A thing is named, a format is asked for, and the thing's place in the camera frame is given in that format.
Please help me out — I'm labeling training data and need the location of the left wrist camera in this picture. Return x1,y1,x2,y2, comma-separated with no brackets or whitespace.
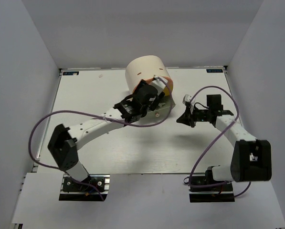
149,75,168,95

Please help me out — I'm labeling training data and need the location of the right blue table label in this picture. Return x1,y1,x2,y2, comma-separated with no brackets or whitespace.
206,69,223,73

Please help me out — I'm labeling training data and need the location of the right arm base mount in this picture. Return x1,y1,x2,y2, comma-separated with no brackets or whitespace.
189,176,235,203

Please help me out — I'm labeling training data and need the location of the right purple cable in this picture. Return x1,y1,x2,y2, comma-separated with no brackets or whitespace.
187,85,252,198

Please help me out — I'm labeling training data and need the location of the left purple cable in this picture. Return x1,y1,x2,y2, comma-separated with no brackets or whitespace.
28,75,175,201

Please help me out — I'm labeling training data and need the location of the cream round drawer box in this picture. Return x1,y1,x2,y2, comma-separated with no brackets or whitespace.
125,55,171,93

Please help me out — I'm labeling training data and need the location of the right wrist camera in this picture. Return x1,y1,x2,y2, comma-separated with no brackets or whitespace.
182,94,195,107

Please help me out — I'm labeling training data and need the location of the blue table label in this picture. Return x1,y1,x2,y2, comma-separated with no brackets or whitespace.
62,71,79,76
206,69,223,73

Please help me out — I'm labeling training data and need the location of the left blue table label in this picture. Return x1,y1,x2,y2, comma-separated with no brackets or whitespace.
62,71,79,76

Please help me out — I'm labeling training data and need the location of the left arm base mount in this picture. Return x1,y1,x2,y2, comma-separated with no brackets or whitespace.
59,175,110,202

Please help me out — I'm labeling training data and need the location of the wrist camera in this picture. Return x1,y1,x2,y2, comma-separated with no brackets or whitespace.
182,94,195,107
149,75,168,95

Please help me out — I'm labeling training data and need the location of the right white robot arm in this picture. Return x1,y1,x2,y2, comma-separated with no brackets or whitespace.
177,94,272,190

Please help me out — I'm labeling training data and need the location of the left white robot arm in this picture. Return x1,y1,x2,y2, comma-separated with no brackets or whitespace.
48,76,168,190

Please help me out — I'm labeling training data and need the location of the purple cable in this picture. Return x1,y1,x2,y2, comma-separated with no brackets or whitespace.
187,85,252,198
28,75,175,201

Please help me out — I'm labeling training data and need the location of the orange drawer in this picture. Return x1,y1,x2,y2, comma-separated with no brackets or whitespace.
145,76,173,86

